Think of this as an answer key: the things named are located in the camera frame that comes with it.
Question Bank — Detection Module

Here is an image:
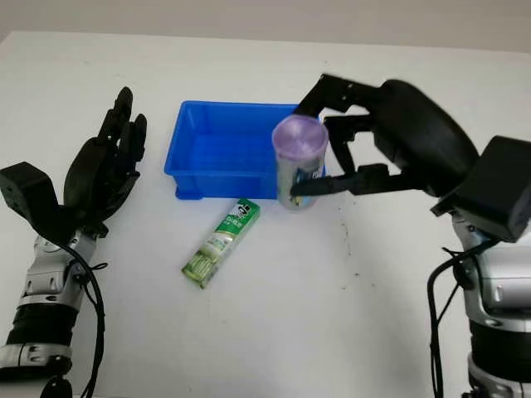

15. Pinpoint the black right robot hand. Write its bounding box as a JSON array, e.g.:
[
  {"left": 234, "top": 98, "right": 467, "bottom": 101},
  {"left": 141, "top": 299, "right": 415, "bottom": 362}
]
[{"left": 290, "top": 73, "right": 482, "bottom": 198}]

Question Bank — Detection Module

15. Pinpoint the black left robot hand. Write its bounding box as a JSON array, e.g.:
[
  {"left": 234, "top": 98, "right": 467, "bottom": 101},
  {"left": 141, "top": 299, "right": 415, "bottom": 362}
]
[{"left": 61, "top": 85, "right": 149, "bottom": 228}]

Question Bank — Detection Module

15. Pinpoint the purple-capped trash bag roll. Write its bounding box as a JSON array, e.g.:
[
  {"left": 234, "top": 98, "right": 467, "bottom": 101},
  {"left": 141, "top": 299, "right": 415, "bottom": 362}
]
[{"left": 271, "top": 116, "right": 329, "bottom": 215}]

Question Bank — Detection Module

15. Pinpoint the blue plastic tray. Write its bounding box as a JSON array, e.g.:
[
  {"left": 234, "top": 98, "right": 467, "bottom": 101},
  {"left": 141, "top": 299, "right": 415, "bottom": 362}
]
[{"left": 163, "top": 99, "right": 331, "bottom": 201}]

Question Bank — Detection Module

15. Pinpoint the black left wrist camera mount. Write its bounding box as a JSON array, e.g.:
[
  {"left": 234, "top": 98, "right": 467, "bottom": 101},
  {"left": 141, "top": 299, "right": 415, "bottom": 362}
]
[{"left": 0, "top": 163, "right": 107, "bottom": 244}]

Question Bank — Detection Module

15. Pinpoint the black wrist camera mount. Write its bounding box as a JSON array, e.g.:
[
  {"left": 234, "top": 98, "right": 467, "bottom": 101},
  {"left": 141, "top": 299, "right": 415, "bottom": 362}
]
[
  {"left": 430, "top": 135, "right": 531, "bottom": 244},
  {"left": 0, "top": 163, "right": 107, "bottom": 244}
]

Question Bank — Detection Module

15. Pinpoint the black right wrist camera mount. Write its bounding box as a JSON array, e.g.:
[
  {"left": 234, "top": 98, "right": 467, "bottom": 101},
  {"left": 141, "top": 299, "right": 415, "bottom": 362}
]
[{"left": 430, "top": 135, "right": 531, "bottom": 244}]

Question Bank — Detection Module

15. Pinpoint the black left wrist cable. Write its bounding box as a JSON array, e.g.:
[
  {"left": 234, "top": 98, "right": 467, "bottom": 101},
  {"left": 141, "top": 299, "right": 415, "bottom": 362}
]
[{"left": 57, "top": 244, "right": 110, "bottom": 398}]

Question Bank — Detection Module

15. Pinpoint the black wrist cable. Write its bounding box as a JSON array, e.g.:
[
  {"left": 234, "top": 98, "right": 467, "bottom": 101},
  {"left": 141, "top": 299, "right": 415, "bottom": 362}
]
[
  {"left": 426, "top": 246, "right": 499, "bottom": 398},
  {"left": 57, "top": 244, "right": 110, "bottom": 398}
]

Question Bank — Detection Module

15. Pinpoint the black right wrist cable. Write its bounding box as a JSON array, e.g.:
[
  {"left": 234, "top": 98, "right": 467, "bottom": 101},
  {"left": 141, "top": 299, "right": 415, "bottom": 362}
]
[{"left": 426, "top": 246, "right": 499, "bottom": 398}]

